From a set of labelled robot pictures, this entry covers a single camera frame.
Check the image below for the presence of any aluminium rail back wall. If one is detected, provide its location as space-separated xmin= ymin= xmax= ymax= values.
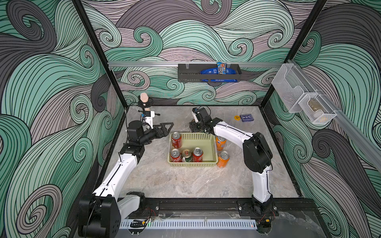
xmin=108 ymin=60 xmax=283 ymax=68

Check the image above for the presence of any black corner frame post right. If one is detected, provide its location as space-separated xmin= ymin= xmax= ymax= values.
xmin=259 ymin=0 xmax=327 ymax=107

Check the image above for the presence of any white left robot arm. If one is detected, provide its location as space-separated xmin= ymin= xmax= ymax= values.
xmin=77 ymin=121 xmax=174 ymax=238

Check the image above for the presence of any clear plastic wall bin large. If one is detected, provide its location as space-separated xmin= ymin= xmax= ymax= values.
xmin=272 ymin=63 xmax=309 ymax=113

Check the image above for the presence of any light green plastic basket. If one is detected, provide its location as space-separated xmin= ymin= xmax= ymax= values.
xmin=167 ymin=132 xmax=218 ymax=167

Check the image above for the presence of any clear plastic wall bin small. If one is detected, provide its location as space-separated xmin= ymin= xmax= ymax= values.
xmin=298 ymin=93 xmax=337 ymax=125

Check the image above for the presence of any aluminium rail wall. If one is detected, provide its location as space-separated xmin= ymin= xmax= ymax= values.
xmin=108 ymin=60 xmax=283 ymax=68
xmin=287 ymin=59 xmax=381 ymax=172

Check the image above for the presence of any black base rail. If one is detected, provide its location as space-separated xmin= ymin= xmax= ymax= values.
xmin=130 ymin=197 xmax=280 ymax=217

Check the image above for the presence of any black wall shelf basket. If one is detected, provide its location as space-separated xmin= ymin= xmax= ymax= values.
xmin=178 ymin=64 xmax=242 ymax=82

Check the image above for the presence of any aluminium rail right wall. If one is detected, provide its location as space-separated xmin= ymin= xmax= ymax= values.
xmin=287 ymin=59 xmax=381 ymax=172

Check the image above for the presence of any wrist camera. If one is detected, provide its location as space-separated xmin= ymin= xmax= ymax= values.
xmin=192 ymin=107 xmax=211 ymax=123
xmin=127 ymin=117 xmax=154 ymax=142

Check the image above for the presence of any black corner frame post left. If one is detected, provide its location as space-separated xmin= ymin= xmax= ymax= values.
xmin=72 ymin=0 xmax=129 ymax=110

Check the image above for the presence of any orange fanta can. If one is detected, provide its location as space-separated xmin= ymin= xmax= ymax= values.
xmin=215 ymin=136 xmax=226 ymax=151
xmin=216 ymin=150 xmax=230 ymax=168

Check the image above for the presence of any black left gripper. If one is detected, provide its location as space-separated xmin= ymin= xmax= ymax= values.
xmin=138 ymin=123 xmax=172 ymax=146

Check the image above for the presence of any white slotted cable duct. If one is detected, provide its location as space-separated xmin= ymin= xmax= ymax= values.
xmin=118 ymin=219 xmax=258 ymax=230

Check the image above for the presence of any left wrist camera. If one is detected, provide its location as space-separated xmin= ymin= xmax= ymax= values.
xmin=127 ymin=117 xmax=154 ymax=142

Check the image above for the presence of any blue snack bag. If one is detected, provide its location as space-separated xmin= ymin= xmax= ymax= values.
xmin=200 ymin=67 xmax=238 ymax=82

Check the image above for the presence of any red cola can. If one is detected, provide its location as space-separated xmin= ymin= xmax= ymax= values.
xmin=170 ymin=148 xmax=182 ymax=163
xmin=171 ymin=132 xmax=182 ymax=149
xmin=192 ymin=147 xmax=203 ymax=163

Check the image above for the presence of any beige foam microphone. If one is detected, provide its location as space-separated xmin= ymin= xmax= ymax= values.
xmin=140 ymin=93 xmax=152 ymax=111

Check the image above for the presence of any green gold-top tea can front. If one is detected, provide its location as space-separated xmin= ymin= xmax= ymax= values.
xmin=182 ymin=149 xmax=193 ymax=163

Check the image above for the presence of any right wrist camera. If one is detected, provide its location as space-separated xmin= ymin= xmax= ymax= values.
xmin=192 ymin=107 xmax=211 ymax=123

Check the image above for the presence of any blue playing card box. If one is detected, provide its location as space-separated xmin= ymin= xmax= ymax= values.
xmin=240 ymin=114 xmax=255 ymax=122

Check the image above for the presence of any small candy packet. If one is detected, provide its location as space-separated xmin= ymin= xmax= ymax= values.
xmin=217 ymin=62 xmax=226 ymax=74

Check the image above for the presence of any black corner frame post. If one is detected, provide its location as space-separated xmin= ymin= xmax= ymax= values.
xmin=72 ymin=0 xmax=129 ymax=110
xmin=259 ymin=0 xmax=327 ymax=107

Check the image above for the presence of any black tripod microphone stand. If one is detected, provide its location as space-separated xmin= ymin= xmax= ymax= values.
xmin=138 ymin=98 xmax=160 ymax=119

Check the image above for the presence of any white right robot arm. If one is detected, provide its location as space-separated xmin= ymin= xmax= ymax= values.
xmin=190 ymin=118 xmax=273 ymax=215

